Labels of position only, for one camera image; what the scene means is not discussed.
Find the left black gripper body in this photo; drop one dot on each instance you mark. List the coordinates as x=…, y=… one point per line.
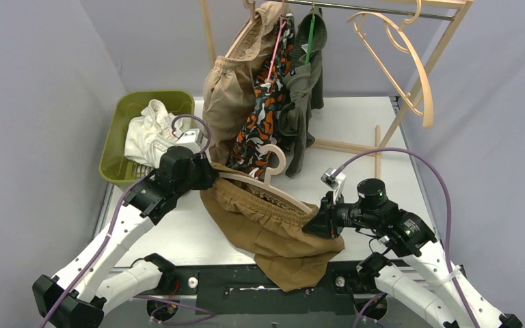
x=205, y=171

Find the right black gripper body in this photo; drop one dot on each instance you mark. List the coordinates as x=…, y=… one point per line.
x=337, y=216

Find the brown shorts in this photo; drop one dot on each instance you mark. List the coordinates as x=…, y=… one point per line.
x=270, y=228

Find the white shorts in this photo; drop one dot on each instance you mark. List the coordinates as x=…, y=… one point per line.
x=150, y=134

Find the camouflage patterned shorts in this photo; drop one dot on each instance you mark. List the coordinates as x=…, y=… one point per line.
x=261, y=125

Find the olive green plastic basket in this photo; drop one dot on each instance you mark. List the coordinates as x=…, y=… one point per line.
x=114, y=167

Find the dark green shorts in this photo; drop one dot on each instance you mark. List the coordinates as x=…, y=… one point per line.
x=305, y=85

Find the green hanger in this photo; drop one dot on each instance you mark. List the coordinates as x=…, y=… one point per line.
x=310, y=38

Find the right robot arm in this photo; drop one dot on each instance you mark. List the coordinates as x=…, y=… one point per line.
x=449, y=300

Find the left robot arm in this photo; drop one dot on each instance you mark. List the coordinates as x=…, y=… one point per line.
x=83, y=292

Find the beige shorts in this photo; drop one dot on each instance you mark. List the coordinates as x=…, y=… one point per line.
x=228, y=90

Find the pink hanger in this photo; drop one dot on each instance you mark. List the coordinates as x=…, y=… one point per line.
x=277, y=41

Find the wooden clothes rack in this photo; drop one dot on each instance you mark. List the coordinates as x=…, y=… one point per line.
x=419, y=100

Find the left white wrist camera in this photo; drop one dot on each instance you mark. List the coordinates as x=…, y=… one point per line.
x=191, y=139

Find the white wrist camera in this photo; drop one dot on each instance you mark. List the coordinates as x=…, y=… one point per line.
x=335, y=180
x=191, y=139

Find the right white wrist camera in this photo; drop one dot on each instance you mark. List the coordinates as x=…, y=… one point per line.
x=335, y=180

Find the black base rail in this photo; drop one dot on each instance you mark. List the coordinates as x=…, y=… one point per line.
x=245, y=289

